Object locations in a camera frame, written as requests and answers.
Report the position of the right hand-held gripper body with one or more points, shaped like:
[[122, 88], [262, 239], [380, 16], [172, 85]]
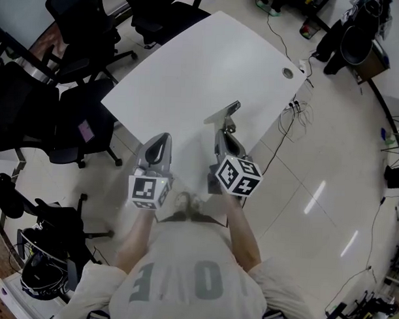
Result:
[[233, 174]]

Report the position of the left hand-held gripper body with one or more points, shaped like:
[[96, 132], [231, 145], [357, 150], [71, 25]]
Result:
[[149, 186]]

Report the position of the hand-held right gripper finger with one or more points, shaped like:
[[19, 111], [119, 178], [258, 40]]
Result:
[[219, 143], [240, 146]]

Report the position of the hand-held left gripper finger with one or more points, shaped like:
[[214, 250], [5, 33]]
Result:
[[168, 151], [151, 141]]

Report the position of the person's right forearm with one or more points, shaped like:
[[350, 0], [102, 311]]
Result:
[[244, 232]]

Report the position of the person's left forearm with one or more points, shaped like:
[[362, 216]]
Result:
[[136, 238]]

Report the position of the person's shoes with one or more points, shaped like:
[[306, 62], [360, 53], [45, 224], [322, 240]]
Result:
[[189, 203], [273, 10]]

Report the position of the white power strip with plugs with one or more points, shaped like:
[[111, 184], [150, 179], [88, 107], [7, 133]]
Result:
[[292, 106]]

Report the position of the phone with pink screen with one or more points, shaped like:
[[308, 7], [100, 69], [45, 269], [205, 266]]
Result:
[[86, 131]]

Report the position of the black office chair with gear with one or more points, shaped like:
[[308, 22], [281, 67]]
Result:
[[63, 226]]

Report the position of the person's beige printed shirt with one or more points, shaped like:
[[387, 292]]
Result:
[[188, 279]]

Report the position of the black mesh office chair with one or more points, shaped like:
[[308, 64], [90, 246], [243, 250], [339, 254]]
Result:
[[41, 110]]

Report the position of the black waste bin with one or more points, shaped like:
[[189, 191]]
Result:
[[309, 30]]

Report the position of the blue bottle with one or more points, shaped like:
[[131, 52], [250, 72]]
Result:
[[383, 133]]

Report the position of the round black stool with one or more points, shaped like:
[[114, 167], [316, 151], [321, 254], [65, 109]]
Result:
[[355, 46]]

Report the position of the brown cardboard box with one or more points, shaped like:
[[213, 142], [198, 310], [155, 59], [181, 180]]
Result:
[[374, 65]]

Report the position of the black box on floor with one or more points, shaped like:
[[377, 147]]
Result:
[[396, 177]]

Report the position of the white storage box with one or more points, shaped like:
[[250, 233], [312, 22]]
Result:
[[15, 299]]

